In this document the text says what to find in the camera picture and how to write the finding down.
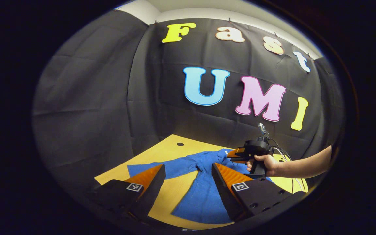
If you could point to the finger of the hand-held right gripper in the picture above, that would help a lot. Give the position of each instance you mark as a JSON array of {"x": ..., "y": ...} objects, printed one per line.
[
  {"x": 237, "y": 152},
  {"x": 240, "y": 160}
]

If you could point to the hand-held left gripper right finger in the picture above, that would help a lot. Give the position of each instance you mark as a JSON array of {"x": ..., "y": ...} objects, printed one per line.
[{"x": 225, "y": 192}]

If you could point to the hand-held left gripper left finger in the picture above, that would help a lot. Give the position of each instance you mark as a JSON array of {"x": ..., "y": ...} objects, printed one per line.
[{"x": 150, "y": 195}]

